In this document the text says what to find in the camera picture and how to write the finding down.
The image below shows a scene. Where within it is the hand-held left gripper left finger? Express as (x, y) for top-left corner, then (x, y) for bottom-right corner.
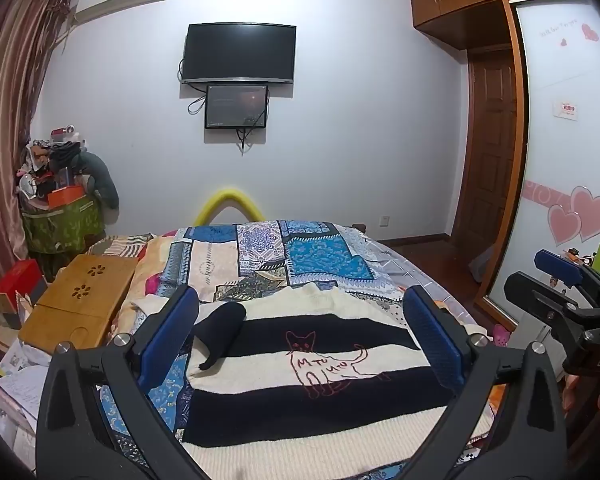
(36, 285), (216, 480)

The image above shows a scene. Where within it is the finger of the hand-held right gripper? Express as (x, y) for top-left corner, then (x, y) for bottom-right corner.
(504, 271), (598, 333)
(534, 249), (600, 308)

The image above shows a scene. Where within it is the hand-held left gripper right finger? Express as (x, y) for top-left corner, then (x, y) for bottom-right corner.
(395, 285), (567, 480)

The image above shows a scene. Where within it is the black white striped knit sweater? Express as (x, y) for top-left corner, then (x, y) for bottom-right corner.
(130, 282), (488, 480)

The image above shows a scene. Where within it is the grey bag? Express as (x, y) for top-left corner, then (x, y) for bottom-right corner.
(467, 247), (494, 284)

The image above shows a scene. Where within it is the lavender striped bed sheet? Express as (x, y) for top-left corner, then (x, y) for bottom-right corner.
(350, 226), (481, 321)

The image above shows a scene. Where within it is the striped beige cloth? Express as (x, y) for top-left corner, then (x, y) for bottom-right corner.
(86, 233), (153, 262)

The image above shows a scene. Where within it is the wooden lap desk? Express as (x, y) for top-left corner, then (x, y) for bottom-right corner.
(18, 254), (140, 350)

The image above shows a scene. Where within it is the white heart-print wardrobe door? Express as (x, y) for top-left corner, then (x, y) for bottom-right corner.
(482, 0), (600, 322)

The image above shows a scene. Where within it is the brown wooden door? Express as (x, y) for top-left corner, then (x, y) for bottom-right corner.
(452, 47), (520, 247)

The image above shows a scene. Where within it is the yellow foam tube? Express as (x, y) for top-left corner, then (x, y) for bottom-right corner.
(192, 186), (266, 229)

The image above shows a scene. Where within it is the blue patchwork blanket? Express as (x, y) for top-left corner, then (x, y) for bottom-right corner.
(100, 219), (491, 480)

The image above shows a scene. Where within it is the red box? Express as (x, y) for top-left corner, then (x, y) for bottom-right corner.
(0, 260), (48, 313)

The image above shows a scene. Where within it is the stack of papers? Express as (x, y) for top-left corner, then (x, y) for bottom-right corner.
(0, 345), (52, 427)

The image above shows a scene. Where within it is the orange box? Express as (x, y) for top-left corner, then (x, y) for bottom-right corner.
(47, 186), (85, 209)

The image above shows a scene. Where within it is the pile of clutter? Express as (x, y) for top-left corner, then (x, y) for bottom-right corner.
(15, 124), (88, 201)

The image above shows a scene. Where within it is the brown striped curtain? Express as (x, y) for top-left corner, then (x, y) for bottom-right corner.
(0, 0), (77, 343)

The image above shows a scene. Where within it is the wooden overhead cabinet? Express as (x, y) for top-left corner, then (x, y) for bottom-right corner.
(409, 0), (587, 50)

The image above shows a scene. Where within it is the black hanging cable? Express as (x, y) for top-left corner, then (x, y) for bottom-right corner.
(235, 127), (255, 157)

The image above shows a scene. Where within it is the small black wall monitor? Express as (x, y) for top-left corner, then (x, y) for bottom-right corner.
(204, 84), (269, 130)

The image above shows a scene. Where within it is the black wall television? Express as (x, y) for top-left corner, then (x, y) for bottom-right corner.
(182, 23), (297, 84)

